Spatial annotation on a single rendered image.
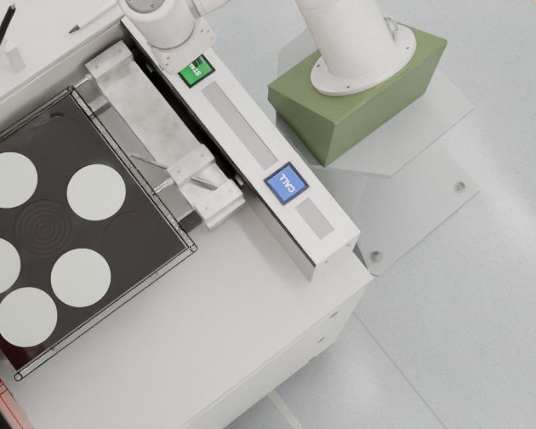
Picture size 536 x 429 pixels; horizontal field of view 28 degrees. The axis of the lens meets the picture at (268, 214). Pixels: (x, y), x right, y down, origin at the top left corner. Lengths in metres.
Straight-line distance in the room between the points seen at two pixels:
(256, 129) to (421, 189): 1.06
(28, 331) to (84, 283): 0.12
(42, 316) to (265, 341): 0.38
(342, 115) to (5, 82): 0.57
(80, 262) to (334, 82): 0.52
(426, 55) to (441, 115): 0.24
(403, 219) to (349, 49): 1.07
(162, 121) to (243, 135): 0.17
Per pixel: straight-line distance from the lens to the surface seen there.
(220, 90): 1.84
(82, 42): 1.89
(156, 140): 1.89
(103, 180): 1.86
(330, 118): 1.74
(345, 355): 2.70
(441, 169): 2.83
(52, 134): 1.90
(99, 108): 1.96
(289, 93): 1.86
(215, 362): 1.86
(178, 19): 1.54
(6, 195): 1.88
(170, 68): 1.71
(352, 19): 1.75
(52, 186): 1.87
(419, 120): 1.99
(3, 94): 1.87
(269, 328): 1.86
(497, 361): 2.76
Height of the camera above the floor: 2.66
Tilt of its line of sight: 75 degrees down
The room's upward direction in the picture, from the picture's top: 6 degrees clockwise
